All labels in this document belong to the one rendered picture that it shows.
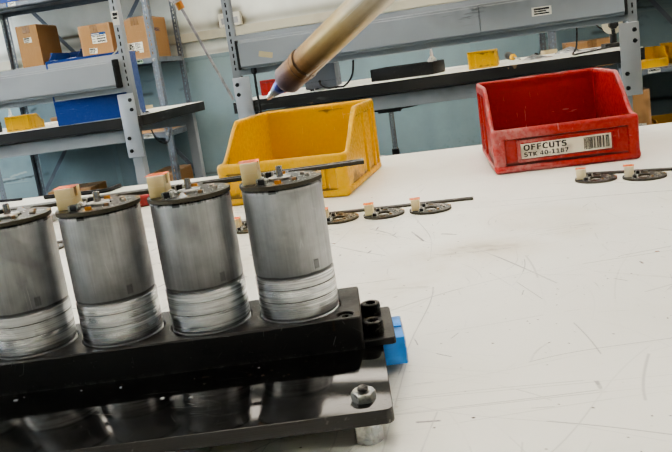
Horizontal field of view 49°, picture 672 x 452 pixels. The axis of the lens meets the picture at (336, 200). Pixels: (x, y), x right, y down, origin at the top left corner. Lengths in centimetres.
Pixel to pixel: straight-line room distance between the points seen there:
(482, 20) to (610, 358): 231
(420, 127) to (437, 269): 434
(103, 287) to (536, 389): 13
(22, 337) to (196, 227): 6
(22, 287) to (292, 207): 8
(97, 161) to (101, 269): 503
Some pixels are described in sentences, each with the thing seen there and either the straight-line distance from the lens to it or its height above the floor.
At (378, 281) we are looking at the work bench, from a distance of 31.
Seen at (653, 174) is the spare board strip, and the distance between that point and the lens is 48.
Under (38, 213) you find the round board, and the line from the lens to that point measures 24.
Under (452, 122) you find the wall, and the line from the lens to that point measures 465.
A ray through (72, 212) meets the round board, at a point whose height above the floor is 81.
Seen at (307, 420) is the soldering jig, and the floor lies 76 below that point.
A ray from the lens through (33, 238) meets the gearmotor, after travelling 23.
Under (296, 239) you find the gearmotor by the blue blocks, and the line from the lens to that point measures 21.
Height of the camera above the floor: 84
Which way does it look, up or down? 11 degrees down
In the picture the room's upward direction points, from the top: 8 degrees counter-clockwise
